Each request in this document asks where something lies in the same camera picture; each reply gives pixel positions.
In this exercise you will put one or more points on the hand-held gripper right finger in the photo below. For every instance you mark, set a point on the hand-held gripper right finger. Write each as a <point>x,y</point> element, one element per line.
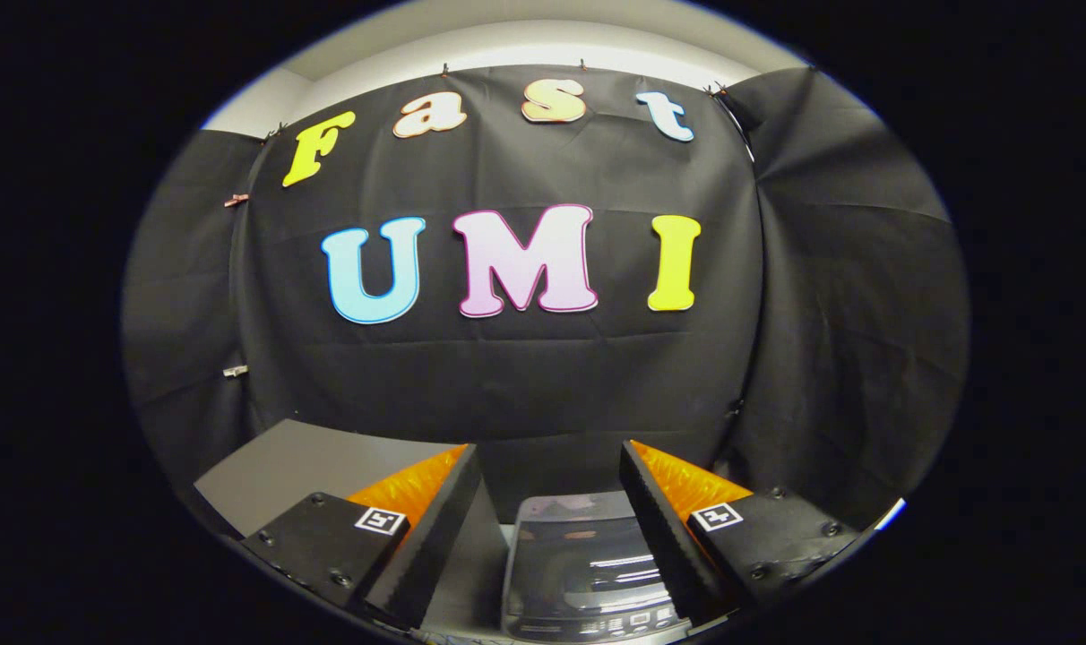
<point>659,537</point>

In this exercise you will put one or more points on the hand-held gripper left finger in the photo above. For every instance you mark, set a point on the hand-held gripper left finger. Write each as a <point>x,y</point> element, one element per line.
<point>435,546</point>

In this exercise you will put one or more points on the grey top-load washing machine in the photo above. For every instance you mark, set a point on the grey top-load washing machine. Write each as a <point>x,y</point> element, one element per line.
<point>588,623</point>

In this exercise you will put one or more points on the grey cabinet box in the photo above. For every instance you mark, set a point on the grey cabinet box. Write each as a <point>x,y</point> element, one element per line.
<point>292,466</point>

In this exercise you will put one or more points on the black backdrop cloth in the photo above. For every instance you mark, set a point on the black backdrop cloth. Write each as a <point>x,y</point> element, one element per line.
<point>552,376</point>

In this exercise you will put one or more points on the small red clip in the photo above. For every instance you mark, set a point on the small red clip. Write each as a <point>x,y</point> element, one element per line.
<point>236,200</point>

